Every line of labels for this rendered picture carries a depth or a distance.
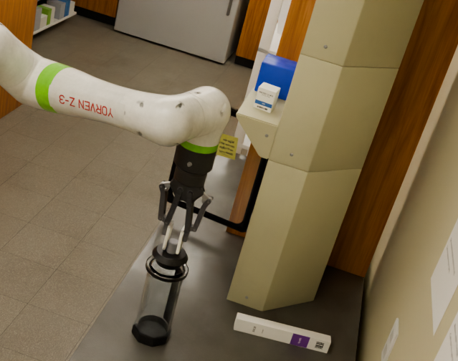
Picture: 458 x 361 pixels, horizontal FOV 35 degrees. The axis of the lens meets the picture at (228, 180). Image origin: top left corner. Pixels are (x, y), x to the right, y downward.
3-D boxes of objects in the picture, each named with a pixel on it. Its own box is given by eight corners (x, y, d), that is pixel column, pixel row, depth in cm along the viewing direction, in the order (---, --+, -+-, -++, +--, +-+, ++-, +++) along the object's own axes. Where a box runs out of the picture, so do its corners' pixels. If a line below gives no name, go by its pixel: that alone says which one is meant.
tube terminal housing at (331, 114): (320, 270, 239) (399, 51, 205) (307, 327, 211) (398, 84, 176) (248, 246, 242) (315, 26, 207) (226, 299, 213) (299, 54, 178)
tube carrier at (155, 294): (176, 325, 196) (193, 261, 186) (164, 349, 186) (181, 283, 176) (139, 312, 197) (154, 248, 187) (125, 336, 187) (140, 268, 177)
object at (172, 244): (190, 259, 185) (196, 238, 182) (180, 278, 177) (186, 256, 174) (156, 248, 186) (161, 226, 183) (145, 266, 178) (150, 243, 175)
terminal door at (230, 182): (246, 234, 239) (278, 125, 221) (163, 200, 245) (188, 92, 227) (246, 233, 239) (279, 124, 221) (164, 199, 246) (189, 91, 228)
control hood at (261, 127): (286, 119, 221) (295, 89, 216) (268, 160, 192) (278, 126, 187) (250, 108, 222) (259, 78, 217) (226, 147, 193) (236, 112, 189)
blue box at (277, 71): (292, 91, 215) (300, 62, 210) (287, 101, 206) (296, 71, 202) (260, 81, 215) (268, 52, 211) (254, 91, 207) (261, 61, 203)
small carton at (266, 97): (274, 107, 199) (280, 87, 196) (270, 113, 194) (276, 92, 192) (257, 102, 200) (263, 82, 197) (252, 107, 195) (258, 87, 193)
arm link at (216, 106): (245, 94, 162) (208, 75, 167) (211, 103, 152) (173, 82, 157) (230, 149, 168) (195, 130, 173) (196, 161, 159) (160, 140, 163)
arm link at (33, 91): (-14, 84, 172) (11, 40, 174) (21, 109, 182) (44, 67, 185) (36, 100, 162) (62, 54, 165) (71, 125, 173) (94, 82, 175)
